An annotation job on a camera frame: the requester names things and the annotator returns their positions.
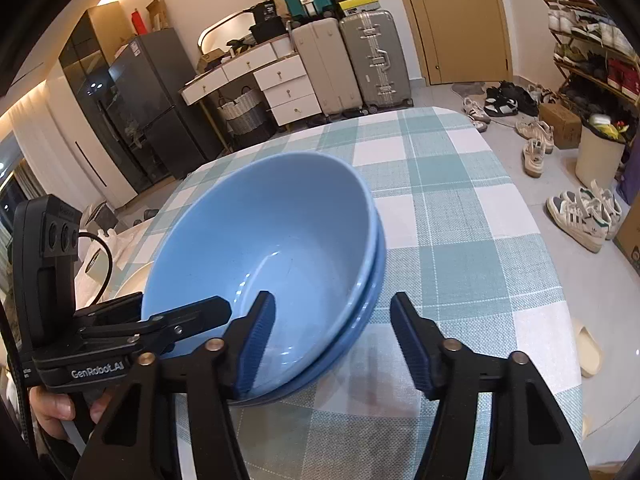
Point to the beige sneaker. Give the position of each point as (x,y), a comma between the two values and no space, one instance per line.
(535,135)
(532,157)

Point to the red bottle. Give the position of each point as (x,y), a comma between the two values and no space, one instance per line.
(138,22)

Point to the brown cardboard box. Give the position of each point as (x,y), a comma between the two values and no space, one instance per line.
(560,127)

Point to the arched mirror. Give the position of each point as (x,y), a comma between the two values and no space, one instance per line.
(225,32)

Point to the white cup with dark lid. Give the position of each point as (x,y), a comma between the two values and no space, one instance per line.
(96,262)

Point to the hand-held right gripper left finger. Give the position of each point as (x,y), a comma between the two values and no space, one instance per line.
(257,340)

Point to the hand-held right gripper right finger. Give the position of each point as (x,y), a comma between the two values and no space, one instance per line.
(410,340)

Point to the shoe rack with shoes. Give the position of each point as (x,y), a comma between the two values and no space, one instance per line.
(595,45)

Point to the cream slipper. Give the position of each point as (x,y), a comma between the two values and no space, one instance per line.
(589,347)

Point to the white wardrobe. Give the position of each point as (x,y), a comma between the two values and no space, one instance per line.
(65,140)

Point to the yellow and black shoe box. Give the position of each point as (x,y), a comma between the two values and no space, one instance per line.
(360,6)

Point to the black and white sneaker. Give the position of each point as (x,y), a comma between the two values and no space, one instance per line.
(500,104)

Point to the tan wooden door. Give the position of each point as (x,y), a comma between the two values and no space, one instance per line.
(455,25)

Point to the white striped sneaker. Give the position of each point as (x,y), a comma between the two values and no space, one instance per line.
(479,124)
(475,109)

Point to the person's left hand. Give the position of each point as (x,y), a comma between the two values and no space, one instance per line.
(50,407)

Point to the beige suitcase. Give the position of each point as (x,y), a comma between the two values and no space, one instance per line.
(325,67)

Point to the white vanity desk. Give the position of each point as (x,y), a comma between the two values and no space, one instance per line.
(285,85)

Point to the teal checkered tablecloth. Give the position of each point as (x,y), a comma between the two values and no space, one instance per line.
(450,270)

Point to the purple bag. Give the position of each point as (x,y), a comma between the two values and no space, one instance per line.
(631,182)

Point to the silver suitcase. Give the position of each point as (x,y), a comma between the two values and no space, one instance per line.
(375,60)

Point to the white and green sneaker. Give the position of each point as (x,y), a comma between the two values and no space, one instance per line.
(602,210)
(572,220)

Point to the dark grey fridge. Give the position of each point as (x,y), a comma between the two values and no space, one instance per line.
(160,90)

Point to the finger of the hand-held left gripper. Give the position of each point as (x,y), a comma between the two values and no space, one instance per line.
(195,312)
(115,310)

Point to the black printed bag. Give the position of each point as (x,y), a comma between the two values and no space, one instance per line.
(265,12)

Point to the dark glass cabinet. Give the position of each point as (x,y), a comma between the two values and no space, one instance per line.
(90,40)

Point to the printed cardboard box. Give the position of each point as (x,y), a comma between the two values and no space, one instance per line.
(630,240)

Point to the grey door mat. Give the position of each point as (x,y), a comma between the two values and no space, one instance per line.
(467,88)

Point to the cream plate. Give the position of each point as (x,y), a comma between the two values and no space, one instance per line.
(131,280)

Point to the white trash bin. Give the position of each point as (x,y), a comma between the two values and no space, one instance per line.
(597,160)

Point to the blue bowl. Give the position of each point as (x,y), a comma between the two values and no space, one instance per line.
(366,307)
(270,230)

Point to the tall cardboard box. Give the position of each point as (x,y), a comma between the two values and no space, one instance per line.
(156,15)

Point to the woven laundry basket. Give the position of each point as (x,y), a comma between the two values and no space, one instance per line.
(245,115)

